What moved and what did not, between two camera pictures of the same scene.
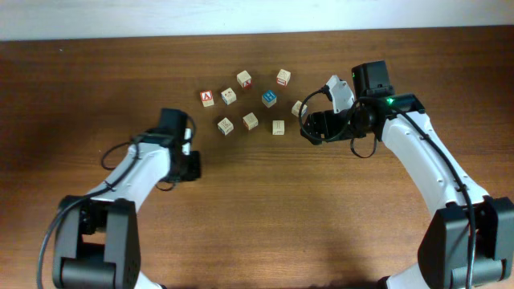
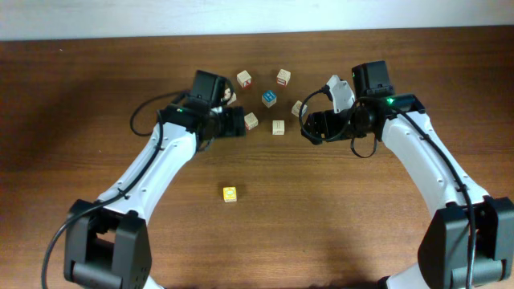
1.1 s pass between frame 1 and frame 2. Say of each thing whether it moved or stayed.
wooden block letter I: stayed
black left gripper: moved
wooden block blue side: stayed
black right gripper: stayed
